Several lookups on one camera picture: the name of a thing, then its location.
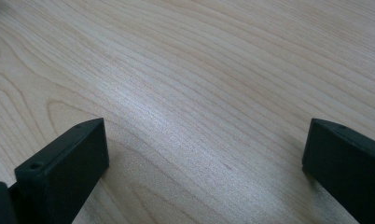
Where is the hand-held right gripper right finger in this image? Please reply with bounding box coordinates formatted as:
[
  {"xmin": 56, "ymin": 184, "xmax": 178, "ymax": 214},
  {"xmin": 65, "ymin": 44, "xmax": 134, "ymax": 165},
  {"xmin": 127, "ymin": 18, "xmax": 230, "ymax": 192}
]
[{"xmin": 301, "ymin": 118, "xmax": 375, "ymax": 224}]

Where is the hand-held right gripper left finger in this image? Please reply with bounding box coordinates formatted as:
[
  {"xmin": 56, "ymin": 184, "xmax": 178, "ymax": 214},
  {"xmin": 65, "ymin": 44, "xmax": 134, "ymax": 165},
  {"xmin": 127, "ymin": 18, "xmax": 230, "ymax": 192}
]
[{"xmin": 14, "ymin": 117, "xmax": 110, "ymax": 224}]

